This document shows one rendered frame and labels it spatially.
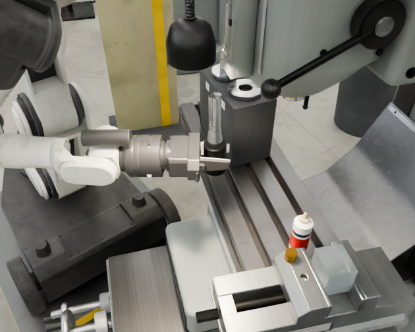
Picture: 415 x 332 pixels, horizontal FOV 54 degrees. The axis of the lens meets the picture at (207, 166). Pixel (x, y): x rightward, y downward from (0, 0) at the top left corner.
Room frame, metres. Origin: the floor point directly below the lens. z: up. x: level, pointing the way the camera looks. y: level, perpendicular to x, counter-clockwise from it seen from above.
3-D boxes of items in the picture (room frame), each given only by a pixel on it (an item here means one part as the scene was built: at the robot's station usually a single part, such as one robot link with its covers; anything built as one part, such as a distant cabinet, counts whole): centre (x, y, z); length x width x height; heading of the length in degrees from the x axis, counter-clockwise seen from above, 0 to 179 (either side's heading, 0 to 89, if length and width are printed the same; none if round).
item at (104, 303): (0.66, 0.39, 0.53); 0.22 x 0.06 x 0.06; 105
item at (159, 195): (1.08, 0.17, 0.50); 0.20 x 0.05 x 0.20; 37
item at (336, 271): (0.42, -0.22, 1.07); 0.06 x 0.05 x 0.06; 12
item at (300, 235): (0.56, -0.20, 1.01); 0.04 x 0.04 x 0.11
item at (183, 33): (0.56, 0.02, 1.43); 0.07 x 0.07 x 0.06
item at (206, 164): (0.62, -0.01, 1.14); 0.06 x 0.02 x 0.03; 90
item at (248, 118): (0.95, -0.08, 1.05); 0.22 x 0.12 x 0.20; 23
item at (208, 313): (0.38, 0.00, 1.00); 0.04 x 0.02 x 0.02; 102
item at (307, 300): (0.41, -0.16, 1.04); 0.12 x 0.06 x 0.04; 12
